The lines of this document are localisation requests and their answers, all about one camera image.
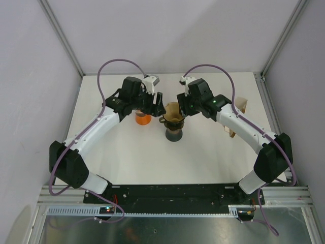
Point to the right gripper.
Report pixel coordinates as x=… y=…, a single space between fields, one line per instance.
x=183 y=103

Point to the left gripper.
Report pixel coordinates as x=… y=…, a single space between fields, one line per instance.
x=151 y=109

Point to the dark green dripper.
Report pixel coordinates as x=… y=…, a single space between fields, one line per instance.
x=172 y=122

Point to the orange glass flask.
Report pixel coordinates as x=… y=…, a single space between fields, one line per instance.
x=143 y=120

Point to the brown coffee filter stack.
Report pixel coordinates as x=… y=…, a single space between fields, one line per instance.
x=241 y=104

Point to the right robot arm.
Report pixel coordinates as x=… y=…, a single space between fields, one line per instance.
x=274 y=152

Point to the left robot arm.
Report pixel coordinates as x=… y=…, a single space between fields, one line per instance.
x=66 y=159

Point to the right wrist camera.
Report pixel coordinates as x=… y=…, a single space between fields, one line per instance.
x=185 y=81

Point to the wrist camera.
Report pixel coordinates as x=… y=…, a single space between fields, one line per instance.
x=150 y=82
x=185 y=81

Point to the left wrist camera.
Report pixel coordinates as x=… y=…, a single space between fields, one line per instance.
x=150 y=82

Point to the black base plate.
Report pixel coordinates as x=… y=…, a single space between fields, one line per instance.
x=176 y=199

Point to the aluminium rail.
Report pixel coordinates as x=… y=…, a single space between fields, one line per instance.
x=274 y=197

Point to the right aluminium frame post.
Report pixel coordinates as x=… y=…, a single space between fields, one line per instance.
x=285 y=34

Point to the aluminium frame post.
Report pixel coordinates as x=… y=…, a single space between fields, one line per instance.
x=285 y=34
x=58 y=30

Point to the left aluminium frame post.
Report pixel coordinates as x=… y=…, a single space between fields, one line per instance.
x=58 y=30

